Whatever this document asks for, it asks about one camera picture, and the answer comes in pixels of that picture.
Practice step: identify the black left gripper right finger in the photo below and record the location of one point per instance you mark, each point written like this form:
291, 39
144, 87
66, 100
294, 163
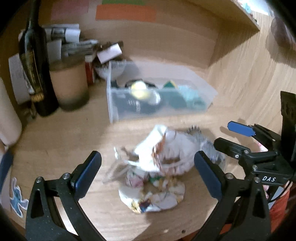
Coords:
241, 212

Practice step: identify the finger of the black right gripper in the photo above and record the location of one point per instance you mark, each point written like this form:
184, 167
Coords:
267, 138
242, 154

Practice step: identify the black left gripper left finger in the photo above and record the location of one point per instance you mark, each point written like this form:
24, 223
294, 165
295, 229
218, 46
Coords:
43, 220

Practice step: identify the white printed drawstring bag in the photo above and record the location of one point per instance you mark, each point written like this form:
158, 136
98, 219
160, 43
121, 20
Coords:
149, 173

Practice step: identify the teal knitted cloth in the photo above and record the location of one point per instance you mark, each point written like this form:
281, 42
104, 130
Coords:
192, 98

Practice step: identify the yellow round soft ball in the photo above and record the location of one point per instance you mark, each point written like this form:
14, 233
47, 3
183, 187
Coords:
140, 91

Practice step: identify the blue cartoon sticker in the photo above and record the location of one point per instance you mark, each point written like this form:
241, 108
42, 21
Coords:
16, 201

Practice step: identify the clear plastic storage bin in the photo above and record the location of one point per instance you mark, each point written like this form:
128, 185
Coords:
163, 81

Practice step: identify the brown candle jar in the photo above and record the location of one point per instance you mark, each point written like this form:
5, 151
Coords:
69, 81

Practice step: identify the red box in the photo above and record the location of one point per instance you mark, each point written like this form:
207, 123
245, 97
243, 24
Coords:
90, 74

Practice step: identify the bowl of coins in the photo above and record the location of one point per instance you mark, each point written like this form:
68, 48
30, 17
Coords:
112, 69

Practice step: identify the white small cardboard box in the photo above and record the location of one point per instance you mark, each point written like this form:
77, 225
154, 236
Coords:
109, 53

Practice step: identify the dark wine bottle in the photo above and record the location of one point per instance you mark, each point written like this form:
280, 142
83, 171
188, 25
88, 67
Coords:
34, 58

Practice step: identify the orange paper sticker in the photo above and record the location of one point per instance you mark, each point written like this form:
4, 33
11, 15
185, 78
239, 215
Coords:
129, 12

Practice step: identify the stack of papers and magazines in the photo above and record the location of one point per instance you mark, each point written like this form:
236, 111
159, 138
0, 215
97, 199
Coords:
65, 40

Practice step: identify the green paper sticker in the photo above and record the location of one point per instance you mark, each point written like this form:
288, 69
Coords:
132, 2

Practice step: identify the pink paper sticker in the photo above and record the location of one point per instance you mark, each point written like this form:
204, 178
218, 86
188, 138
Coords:
64, 8

